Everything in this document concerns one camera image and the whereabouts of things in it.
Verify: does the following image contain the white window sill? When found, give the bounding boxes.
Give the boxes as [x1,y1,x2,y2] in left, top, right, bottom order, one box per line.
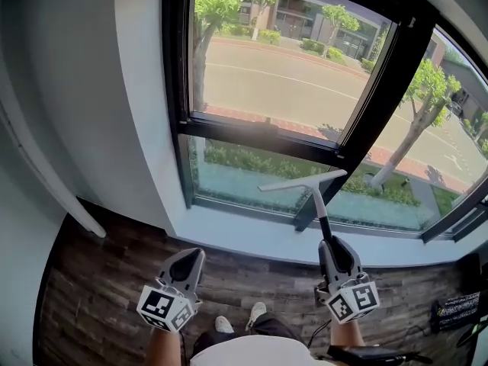
[167,203,488,268]

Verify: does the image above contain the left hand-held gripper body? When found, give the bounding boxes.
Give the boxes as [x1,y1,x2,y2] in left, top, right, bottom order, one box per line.
[136,276,204,333]

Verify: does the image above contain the tree with dark trunk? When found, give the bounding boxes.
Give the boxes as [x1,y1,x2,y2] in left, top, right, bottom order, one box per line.
[191,0,245,114]

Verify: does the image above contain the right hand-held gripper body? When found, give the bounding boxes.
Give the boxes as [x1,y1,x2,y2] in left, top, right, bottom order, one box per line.
[313,268,380,325]

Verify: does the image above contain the person's left forearm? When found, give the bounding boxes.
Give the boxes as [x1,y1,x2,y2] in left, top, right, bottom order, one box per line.
[143,325,183,366]

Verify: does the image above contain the black patterned bag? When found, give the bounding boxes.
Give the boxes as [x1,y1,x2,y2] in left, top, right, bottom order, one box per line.
[430,291,482,334]

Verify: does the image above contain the tree with white trunk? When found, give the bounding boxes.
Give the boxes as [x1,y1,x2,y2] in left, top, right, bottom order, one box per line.
[368,57,463,191]

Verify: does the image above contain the person's white left shoe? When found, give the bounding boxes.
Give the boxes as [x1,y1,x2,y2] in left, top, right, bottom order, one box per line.
[214,315,235,335]

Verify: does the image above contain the white wall conduit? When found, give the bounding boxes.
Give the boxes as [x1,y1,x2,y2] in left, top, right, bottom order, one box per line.
[0,99,108,239]

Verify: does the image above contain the person's white shirt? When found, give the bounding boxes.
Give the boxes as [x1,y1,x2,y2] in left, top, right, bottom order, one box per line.
[189,335,336,366]

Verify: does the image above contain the person's right forearm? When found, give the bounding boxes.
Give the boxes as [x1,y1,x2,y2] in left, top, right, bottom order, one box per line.
[329,317,366,348]

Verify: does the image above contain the person's white shoe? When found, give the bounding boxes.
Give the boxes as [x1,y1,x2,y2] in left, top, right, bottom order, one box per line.
[214,315,235,335]
[245,301,268,332]

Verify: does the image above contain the black cable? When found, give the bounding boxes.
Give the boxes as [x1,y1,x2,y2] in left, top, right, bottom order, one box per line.
[306,317,333,349]

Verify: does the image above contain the person's white right shoe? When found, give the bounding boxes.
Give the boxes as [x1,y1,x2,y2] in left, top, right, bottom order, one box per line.
[245,301,268,332]

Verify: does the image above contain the grey squeegee with black handle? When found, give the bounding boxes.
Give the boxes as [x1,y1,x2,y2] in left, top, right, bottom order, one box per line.
[258,169,348,243]

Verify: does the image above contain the person's black trousers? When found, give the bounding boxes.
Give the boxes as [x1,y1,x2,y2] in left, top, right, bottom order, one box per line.
[191,312,308,358]

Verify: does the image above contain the black window frame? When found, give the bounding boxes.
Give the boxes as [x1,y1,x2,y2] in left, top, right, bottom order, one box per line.
[162,0,488,244]

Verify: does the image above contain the black waist device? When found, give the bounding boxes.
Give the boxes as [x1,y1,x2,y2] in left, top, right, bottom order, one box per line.
[326,343,434,366]

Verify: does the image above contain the clear window glass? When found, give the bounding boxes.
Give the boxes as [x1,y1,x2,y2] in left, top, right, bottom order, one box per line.
[188,0,488,233]

